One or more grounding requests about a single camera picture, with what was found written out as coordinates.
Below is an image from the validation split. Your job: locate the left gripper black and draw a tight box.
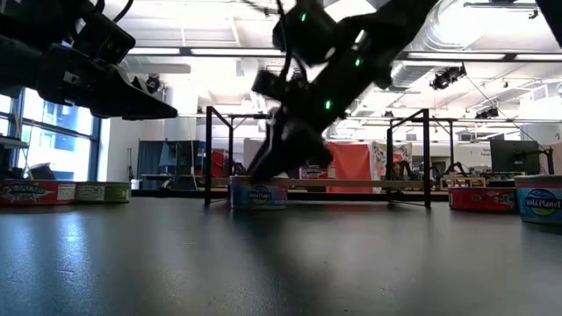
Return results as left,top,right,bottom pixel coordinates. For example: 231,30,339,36
37,43,179,122

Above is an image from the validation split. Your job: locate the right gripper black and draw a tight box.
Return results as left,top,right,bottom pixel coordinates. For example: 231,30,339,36
248,94,348,182

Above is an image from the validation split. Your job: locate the blue Wild Planet can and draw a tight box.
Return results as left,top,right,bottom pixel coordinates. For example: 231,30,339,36
228,175,290,211
514,174,562,227

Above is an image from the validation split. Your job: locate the red label tuna can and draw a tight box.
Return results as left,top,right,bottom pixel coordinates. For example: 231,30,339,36
0,179,76,206
447,187,519,215
299,165,329,180

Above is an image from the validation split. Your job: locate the green label tuna can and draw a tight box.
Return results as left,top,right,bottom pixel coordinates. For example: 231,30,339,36
74,181,132,205

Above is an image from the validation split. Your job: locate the dark blue partition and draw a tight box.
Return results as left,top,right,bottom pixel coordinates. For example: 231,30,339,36
137,140,203,190

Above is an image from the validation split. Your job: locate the orange cloth partition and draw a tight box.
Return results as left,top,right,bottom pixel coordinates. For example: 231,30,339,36
327,142,374,194

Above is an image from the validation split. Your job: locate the black table mat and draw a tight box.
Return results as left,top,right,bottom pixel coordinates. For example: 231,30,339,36
0,195,562,316

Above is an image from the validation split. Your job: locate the white patterned cloth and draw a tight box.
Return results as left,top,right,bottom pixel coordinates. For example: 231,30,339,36
371,140,414,181

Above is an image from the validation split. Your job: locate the small wooden rack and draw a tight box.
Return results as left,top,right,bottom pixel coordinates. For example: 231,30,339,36
440,175,487,190

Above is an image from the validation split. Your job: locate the black desktop monitor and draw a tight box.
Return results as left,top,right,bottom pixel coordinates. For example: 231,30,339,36
490,139,541,176

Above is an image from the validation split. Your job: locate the window with blue frame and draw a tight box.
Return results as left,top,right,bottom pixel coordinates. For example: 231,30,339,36
0,87,102,182

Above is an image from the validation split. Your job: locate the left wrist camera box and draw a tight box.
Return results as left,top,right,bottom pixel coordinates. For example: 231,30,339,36
72,11,137,66

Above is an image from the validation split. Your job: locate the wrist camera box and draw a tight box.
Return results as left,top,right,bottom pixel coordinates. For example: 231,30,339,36
72,11,137,66
252,69,291,102

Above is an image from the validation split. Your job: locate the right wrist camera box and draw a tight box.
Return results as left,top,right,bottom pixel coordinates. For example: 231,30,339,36
252,69,291,102

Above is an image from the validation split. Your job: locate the silver ventilation duct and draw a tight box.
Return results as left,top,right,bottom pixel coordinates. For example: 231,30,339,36
390,0,466,89

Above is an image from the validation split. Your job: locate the long ceiling light rail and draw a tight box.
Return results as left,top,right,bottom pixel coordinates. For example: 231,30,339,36
126,47,562,62

